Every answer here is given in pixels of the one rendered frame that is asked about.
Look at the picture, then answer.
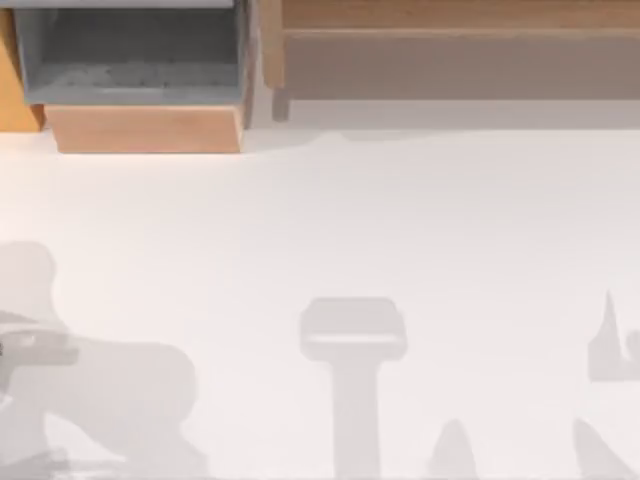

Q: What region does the wooden open shelf unit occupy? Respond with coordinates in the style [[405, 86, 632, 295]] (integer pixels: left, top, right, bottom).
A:
[[259, 0, 640, 123]]

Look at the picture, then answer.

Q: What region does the wooden cupboard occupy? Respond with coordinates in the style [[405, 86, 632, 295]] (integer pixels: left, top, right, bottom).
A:
[[0, 8, 47, 134]]

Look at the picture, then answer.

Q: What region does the pale wooden drawer front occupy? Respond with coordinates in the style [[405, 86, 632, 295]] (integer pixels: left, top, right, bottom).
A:
[[43, 103, 246, 154]]

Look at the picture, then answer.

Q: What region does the grey pierced drawer inside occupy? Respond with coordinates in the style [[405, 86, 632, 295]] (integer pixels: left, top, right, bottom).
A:
[[13, 0, 250, 107]]

